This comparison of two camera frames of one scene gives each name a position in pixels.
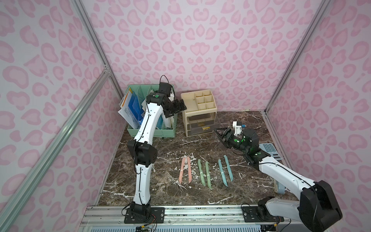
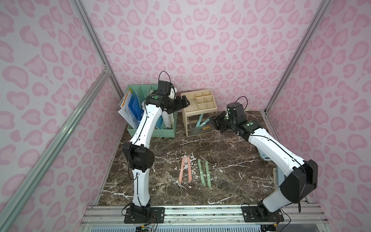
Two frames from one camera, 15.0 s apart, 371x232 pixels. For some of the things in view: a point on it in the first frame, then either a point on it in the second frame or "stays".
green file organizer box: (135, 107) stays
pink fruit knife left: (181, 170) stays
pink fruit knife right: (189, 170) stays
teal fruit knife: (222, 172) -> (204, 123)
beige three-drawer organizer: (200, 117) stays
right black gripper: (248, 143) -> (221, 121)
